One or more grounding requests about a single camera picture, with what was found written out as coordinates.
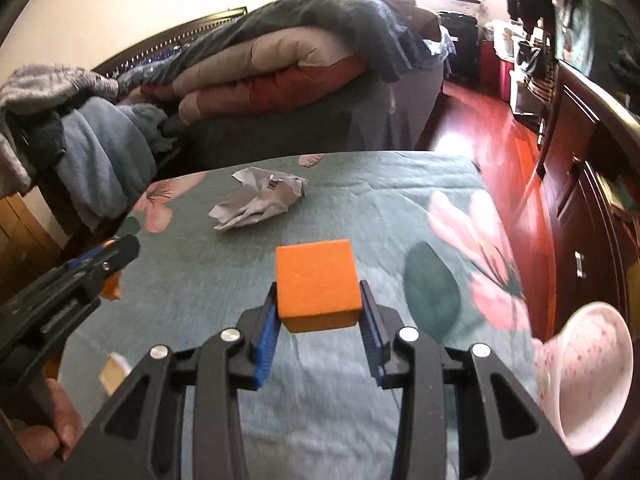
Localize beige small carton box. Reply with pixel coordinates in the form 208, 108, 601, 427
99, 352, 131, 396

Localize orange foam cube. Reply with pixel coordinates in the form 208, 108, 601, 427
274, 240, 362, 334
100, 271, 122, 301

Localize grey paper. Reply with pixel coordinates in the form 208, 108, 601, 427
208, 167, 308, 231

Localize pink floral trash bin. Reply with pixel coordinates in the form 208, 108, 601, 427
534, 301, 634, 456

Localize person's left hand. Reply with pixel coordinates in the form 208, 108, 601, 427
13, 377, 85, 463

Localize grey blue clothes pile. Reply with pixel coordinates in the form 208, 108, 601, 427
1, 64, 175, 230

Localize green floral table cloth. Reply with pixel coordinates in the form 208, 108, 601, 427
60, 152, 536, 479

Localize dark wooden cabinet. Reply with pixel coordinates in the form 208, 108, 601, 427
536, 62, 639, 336

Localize dark wooden bed headboard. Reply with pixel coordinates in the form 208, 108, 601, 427
93, 6, 248, 78

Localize black suitcase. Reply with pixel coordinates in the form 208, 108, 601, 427
438, 11, 480, 80

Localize folded quilt pile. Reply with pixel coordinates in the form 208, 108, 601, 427
117, 0, 454, 125

